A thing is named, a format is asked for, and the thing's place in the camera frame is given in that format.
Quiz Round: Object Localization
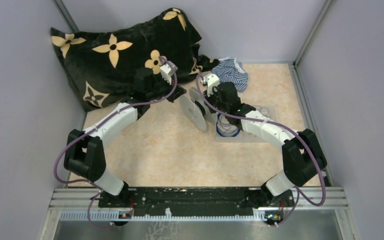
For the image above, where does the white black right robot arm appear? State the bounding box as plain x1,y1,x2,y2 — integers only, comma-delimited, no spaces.
200,80,326,206

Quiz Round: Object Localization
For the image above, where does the white perforated cable spool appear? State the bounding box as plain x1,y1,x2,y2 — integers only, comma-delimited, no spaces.
178,87,213,132

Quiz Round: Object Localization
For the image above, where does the black blanket with beige flowers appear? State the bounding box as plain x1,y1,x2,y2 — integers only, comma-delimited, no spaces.
50,7,219,112

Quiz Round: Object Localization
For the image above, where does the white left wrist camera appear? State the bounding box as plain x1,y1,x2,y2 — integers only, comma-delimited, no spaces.
159,61,178,85

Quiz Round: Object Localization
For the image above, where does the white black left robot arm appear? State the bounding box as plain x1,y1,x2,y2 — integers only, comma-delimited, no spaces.
63,61,178,207

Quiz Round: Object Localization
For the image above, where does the blue white striped cloth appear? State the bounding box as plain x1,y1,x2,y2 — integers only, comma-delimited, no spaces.
211,57,249,93

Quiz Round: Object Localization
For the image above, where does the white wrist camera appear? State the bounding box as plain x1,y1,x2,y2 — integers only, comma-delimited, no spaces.
159,61,178,85
201,73,220,97

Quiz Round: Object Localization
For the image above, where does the aluminium rail frame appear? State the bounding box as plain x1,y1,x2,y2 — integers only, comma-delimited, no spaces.
39,186,359,240

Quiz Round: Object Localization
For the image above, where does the white slotted cable duct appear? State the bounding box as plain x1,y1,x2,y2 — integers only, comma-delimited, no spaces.
59,207,281,222

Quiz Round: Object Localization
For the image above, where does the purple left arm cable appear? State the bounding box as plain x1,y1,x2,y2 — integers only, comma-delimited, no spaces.
52,55,179,230

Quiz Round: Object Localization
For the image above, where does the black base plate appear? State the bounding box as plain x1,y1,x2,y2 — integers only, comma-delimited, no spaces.
98,186,295,217

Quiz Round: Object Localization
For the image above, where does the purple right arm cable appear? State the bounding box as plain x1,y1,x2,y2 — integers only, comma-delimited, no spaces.
195,73,327,227

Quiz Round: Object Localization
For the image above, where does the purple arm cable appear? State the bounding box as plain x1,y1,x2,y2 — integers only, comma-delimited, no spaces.
195,73,327,227
52,55,179,230

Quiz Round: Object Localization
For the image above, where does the blue coiled cable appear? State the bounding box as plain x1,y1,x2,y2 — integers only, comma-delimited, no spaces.
215,114,242,138

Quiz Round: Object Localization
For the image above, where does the clear plastic tray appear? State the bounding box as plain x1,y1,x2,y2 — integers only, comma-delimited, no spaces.
215,105,277,143

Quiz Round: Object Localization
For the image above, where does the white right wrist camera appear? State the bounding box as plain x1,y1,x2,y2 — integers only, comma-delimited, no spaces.
201,73,220,97

